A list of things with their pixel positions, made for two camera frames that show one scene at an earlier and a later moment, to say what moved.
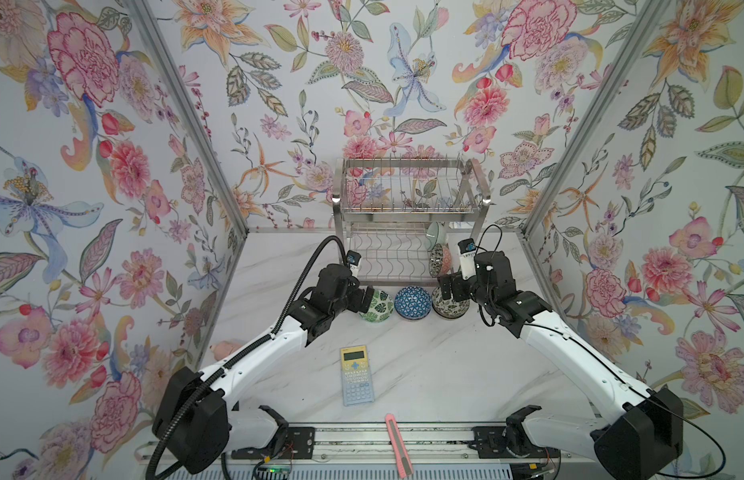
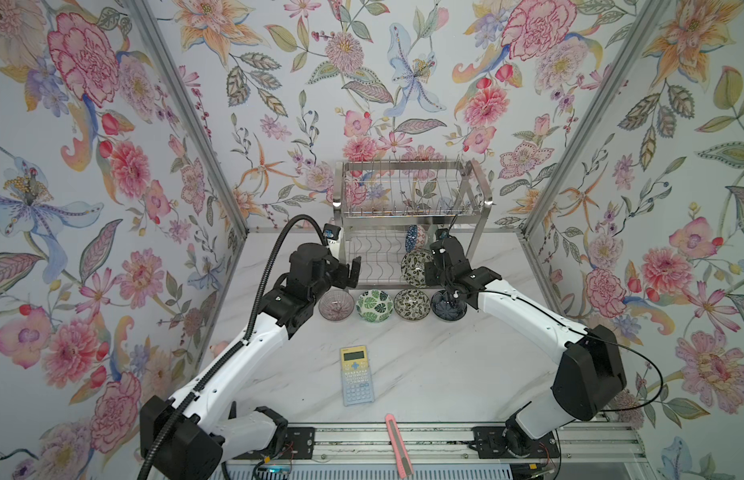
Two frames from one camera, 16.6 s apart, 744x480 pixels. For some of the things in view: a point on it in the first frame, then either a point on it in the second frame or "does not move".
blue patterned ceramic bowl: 412,302 -> 417,238
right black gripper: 457,283 -> 429,271
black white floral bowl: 448,308 -> 413,267
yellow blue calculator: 357,384 does not move
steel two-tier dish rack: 383,207 does not move
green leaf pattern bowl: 381,307 does not move
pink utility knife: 402,456 does not move
